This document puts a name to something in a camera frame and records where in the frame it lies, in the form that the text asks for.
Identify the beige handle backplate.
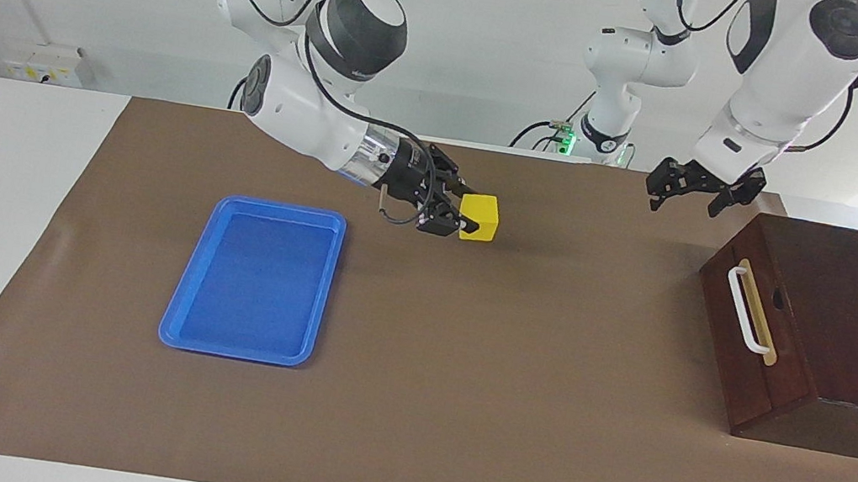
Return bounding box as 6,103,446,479
723,257,792,368

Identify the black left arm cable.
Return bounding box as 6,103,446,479
615,0,858,162

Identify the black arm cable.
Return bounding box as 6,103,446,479
156,0,466,231
615,0,858,162

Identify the yellow cube block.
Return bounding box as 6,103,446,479
455,191,504,245

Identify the white drawer handle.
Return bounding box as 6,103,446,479
717,265,782,358

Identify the black base cable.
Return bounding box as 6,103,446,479
227,74,250,112
508,115,562,156

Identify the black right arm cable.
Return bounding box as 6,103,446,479
156,0,466,231

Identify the brown table mat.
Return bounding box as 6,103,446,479
0,73,858,482

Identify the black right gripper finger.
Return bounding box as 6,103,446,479
413,193,488,244
423,144,485,203

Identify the white wall socket box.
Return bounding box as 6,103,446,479
1,38,88,90

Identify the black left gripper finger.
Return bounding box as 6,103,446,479
705,160,771,226
642,155,692,217

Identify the wooden drawer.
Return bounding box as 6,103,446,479
684,215,837,422

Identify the blue plastic tray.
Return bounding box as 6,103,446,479
156,187,350,373

